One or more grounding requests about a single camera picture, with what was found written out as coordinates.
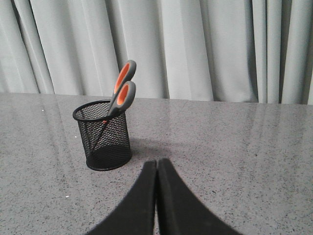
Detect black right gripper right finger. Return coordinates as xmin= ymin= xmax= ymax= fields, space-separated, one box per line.
xmin=157 ymin=159 xmax=239 ymax=235

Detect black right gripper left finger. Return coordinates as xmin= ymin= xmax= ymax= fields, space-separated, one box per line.
xmin=88 ymin=161 xmax=157 ymax=235

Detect grey orange handled scissors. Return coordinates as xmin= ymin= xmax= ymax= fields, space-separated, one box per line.
xmin=90 ymin=59 xmax=137 ymax=150

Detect black mesh pen bucket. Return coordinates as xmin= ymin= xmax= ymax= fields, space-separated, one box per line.
xmin=72 ymin=100 xmax=132 ymax=171

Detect grey pleated curtain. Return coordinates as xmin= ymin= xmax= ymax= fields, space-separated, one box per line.
xmin=0 ymin=0 xmax=313 ymax=105

